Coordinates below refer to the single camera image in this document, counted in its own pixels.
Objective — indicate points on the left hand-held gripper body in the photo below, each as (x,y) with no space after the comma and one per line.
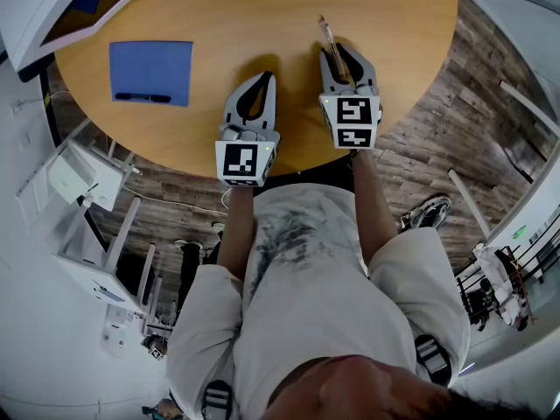
(238,160)

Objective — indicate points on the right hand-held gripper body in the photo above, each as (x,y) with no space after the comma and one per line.
(354,112)

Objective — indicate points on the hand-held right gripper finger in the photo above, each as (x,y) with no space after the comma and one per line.
(328,79)
(365,70)

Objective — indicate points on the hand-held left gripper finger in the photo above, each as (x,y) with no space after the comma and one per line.
(270,109)
(234,105)

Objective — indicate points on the clear ballpoint pen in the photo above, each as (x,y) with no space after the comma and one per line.
(328,37)

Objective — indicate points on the blue notebook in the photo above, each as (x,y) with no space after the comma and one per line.
(151,66)

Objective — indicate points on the black marker pen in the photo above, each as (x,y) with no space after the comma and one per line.
(142,97)

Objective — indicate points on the person's right forearm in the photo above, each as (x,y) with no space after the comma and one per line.
(376,208)

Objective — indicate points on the person's left forearm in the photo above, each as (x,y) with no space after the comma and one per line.
(236,234)

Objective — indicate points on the round wooden table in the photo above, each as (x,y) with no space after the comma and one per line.
(262,24)

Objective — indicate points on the person's black trousers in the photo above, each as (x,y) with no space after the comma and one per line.
(306,182)

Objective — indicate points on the person's sneaker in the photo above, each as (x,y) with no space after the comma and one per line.
(429,212)

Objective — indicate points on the white metal bar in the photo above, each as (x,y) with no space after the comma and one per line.
(468,201)

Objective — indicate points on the white flat box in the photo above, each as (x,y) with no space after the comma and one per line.
(70,177)

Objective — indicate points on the person's white shirt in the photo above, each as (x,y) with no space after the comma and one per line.
(315,313)

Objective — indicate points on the white work table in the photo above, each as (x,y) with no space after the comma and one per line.
(96,282)

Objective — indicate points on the green exit sign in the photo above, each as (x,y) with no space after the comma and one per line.
(518,232)

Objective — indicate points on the black metal railing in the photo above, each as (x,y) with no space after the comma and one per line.
(538,256)

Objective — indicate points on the person's head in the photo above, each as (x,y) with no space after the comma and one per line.
(350,392)

